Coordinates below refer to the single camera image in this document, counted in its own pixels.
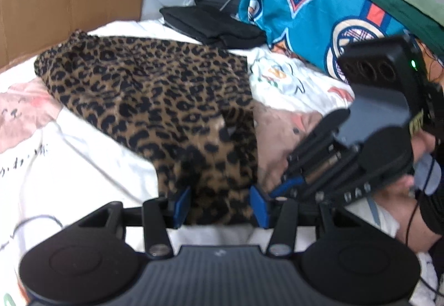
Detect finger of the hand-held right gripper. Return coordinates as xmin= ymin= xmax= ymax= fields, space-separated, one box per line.
xmin=287 ymin=108 xmax=352 ymax=168
xmin=271 ymin=145 xmax=382 ymax=204

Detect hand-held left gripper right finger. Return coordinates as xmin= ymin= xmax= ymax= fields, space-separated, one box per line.
xmin=250 ymin=184 xmax=363 ymax=257

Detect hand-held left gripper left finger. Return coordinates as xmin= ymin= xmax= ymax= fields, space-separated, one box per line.
xmin=71 ymin=186 xmax=193 ymax=257

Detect leopard print pants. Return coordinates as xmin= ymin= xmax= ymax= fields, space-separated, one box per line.
xmin=34 ymin=30 xmax=259 ymax=225

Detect folded black clothes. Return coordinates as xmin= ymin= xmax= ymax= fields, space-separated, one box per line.
xmin=160 ymin=5 xmax=268 ymax=49

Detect person's right hand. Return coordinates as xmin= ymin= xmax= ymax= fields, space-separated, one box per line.
xmin=378 ymin=133 xmax=438 ymax=242

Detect bear print bed sheet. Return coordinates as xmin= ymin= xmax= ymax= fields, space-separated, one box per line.
xmin=0 ymin=18 xmax=444 ymax=306

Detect blue printed blanket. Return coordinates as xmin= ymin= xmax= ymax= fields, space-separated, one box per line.
xmin=238 ymin=0 xmax=444 ymax=85

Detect folded brown cardboard sheet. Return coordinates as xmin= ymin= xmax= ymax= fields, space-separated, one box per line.
xmin=0 ymin=0 xmax=148 ymax=72

